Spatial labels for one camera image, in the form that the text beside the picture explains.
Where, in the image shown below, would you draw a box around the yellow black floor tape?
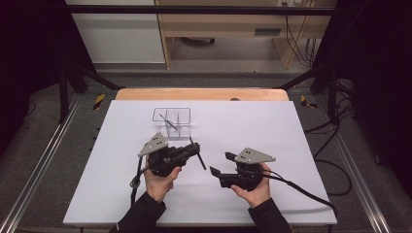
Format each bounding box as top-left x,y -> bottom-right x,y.
299,94 -> 319,110
92,93 -> 106,111

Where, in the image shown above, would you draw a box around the light wooden desk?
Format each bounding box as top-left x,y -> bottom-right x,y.
154,0 -> 338,70

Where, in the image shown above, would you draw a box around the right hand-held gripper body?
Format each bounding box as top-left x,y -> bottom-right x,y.
219,147 -> 277,192

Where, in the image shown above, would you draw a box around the black pen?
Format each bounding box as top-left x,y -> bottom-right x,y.
189,137 -> 207,171
158,113 -> 179,131

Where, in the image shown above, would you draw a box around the white cabinet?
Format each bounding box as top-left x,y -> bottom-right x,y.
65,0 -> 166,64

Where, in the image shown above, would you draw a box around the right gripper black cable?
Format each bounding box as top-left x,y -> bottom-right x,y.
258,168 -> 338,217

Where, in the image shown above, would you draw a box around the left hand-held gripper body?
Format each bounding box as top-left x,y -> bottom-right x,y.
138,132 -> 188,178

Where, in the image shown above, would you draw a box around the clear plastic pen organizer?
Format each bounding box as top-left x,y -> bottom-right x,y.
152,107 -> 192,140

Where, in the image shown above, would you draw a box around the hanging black cables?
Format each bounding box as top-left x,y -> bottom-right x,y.
285,14 -> 320,68

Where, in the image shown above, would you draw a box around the aluminium floor rail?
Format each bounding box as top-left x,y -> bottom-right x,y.
0,93 -> 84,233
315,95 -> 393,233

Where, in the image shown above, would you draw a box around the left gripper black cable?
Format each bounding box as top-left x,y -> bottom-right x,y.
129,156 -> 147,208

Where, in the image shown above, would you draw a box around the black floor cables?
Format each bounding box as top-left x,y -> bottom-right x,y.
304,79 -> 356,159

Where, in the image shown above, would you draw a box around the black metal stand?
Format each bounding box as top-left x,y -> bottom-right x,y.
57,61 -> 125,124
278,61 -> 341,125

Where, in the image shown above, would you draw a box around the person's right hand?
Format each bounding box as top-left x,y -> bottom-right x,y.
230,162 -> 272,209

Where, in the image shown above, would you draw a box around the dark curtain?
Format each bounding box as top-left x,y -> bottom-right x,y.
0,0 -> 95,156
312,0 -> 412,195

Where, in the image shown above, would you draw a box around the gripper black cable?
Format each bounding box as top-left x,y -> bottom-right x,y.
258,168 -> 338,217
129,156 -> 147,208

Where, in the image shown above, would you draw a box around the black floor cable loop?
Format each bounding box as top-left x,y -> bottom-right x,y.
314,158 -> 353,197

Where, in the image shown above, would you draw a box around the white table cover sheet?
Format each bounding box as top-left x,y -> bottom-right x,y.
62,99 -> 338,226

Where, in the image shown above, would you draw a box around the person's left hand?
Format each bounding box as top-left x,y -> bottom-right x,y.
143,154 -> 183,204

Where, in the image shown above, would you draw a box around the grey desk label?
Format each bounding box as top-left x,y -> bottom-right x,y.
254,28 -> 282,37

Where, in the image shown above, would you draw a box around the black horizontal frame bar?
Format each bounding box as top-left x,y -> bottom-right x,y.
66,4 -> 334,17

